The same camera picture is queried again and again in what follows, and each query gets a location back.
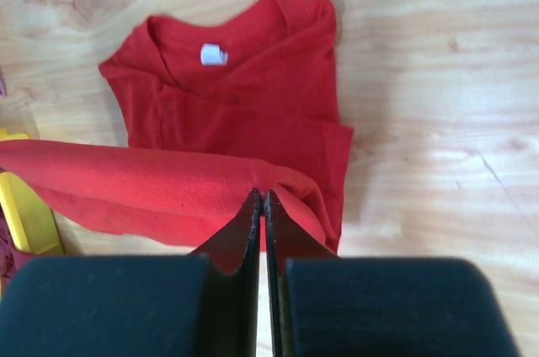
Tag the bright red t shirt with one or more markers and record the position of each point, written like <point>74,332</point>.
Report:
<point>211,113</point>

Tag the dark red t shirt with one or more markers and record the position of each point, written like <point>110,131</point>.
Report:
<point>11,258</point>

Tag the yellow plastic bin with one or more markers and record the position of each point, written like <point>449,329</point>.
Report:
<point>30,221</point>

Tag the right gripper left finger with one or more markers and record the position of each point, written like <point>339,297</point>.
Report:
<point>228,312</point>

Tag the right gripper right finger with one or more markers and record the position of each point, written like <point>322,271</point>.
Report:
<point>285,240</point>

